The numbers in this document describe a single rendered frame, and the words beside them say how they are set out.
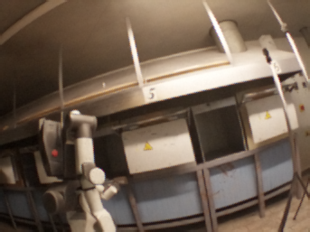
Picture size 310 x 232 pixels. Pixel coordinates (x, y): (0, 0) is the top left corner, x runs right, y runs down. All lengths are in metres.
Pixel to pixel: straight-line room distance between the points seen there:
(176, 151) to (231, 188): 0.77
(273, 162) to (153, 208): 1.43
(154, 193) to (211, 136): 1.06
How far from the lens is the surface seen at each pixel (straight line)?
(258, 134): 1.72
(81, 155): 0.79
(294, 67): 1.93
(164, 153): 1.52
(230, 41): 2.29
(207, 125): 2.28
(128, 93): 1.44
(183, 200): 1.84
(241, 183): 1.92
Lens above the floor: 1.21
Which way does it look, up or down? 8 degrees up
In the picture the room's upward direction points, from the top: 13 degrees counter-clockwise
